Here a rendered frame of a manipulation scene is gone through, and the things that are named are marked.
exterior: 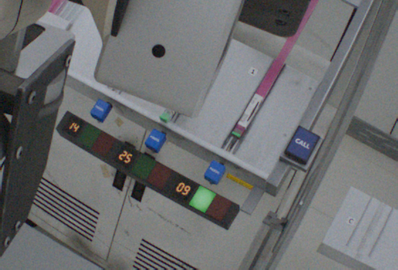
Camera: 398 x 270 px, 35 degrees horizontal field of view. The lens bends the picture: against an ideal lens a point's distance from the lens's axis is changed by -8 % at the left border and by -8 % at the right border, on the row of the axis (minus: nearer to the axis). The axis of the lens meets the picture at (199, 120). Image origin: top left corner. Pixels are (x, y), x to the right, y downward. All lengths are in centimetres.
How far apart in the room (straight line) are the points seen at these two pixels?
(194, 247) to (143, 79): 131
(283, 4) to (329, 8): 266
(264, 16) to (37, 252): 68
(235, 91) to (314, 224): 131
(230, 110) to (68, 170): 66
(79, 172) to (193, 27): 139
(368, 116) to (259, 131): 201
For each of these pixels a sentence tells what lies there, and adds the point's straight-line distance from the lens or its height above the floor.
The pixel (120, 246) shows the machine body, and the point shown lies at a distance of 170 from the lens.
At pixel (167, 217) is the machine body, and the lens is 158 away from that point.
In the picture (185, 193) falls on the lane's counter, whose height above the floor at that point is 65.
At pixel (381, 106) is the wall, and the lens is 307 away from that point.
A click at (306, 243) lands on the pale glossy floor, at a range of 228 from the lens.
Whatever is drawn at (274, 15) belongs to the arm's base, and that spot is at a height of 115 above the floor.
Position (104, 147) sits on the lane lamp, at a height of 65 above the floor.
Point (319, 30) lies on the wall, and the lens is 303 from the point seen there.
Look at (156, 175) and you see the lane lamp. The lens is 110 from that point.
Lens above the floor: 125
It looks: 28 degrees down
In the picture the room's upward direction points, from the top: 20 degrees clockwise
